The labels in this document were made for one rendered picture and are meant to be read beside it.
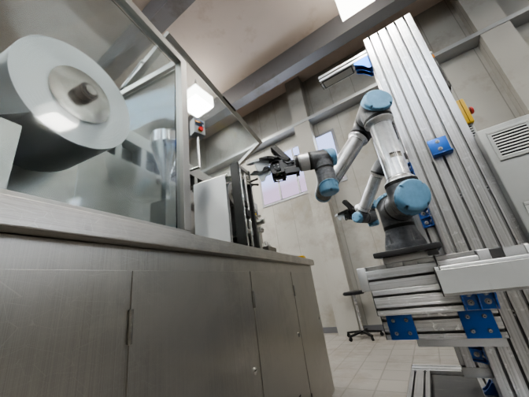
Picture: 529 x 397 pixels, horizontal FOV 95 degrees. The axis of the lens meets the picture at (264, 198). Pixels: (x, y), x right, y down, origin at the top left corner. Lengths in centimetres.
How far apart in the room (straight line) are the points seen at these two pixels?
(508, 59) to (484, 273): 387
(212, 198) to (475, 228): 127
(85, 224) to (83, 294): 11
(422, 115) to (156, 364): 139
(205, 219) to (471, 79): 415
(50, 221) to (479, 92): 459
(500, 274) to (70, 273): 100
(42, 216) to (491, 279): 102
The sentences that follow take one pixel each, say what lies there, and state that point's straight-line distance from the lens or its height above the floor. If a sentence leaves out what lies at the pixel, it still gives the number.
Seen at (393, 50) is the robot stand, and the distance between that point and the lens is 169.
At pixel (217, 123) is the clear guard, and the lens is 180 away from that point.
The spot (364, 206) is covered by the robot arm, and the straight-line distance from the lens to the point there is 176.
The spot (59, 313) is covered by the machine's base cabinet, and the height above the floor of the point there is 76.
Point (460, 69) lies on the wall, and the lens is 482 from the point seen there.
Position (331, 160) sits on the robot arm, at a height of 119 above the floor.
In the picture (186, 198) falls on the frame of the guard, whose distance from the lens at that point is 75.
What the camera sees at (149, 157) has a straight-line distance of 72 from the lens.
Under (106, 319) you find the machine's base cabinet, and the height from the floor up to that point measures 74.
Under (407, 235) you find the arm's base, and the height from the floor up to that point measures 87.
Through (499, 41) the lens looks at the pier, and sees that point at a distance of 477.
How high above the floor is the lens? 75
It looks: 20 degrees up
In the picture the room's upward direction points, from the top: 8 degrees counter-clockwise
